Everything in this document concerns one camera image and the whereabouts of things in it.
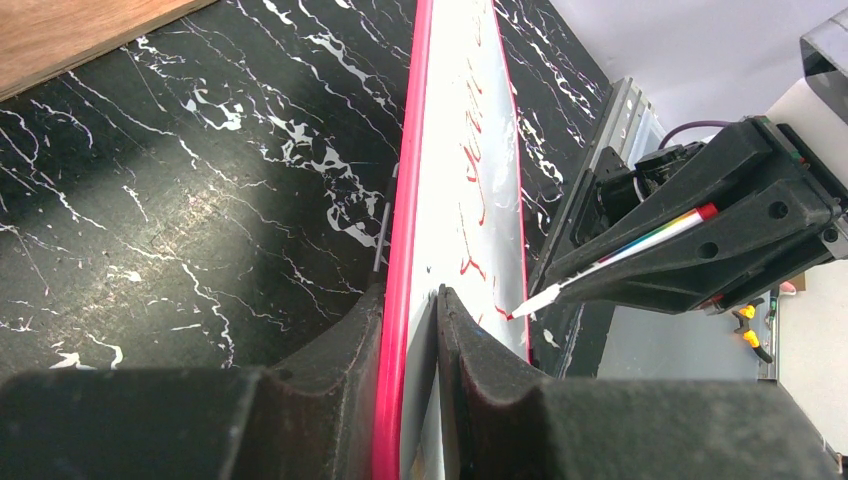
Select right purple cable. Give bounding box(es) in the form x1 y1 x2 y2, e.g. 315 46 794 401
657 119 733 152

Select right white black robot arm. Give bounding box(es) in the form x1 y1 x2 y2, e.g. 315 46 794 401
542 116 847 314

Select pink framed whiteboard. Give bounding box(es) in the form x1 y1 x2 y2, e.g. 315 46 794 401
371 1 530 479

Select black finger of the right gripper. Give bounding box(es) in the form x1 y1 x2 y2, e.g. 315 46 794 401
543 117 835 314

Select yellow handled pliers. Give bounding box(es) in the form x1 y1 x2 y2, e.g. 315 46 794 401
732 298 774 364

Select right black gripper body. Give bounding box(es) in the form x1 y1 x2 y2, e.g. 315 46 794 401
748 115 848 313

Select grey metal whiteboard stand wire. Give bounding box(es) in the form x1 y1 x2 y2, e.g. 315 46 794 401
370 162 402 276

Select red capped whiteboard marker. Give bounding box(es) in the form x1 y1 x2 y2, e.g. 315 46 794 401
506 203 718 320

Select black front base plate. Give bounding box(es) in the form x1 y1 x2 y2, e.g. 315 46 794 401
529 146 628 379

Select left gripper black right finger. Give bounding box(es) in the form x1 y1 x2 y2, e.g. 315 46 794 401
437 286 838 479

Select brown wooden board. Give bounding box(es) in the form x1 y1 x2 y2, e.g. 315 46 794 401
1 0 210 100

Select aluminium frame rail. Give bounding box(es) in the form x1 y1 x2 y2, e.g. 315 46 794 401
589 76 666 167

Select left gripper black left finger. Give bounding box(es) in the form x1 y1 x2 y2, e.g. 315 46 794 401
1 284 385 479

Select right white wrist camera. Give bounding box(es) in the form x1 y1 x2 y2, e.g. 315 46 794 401
765 26 848 180

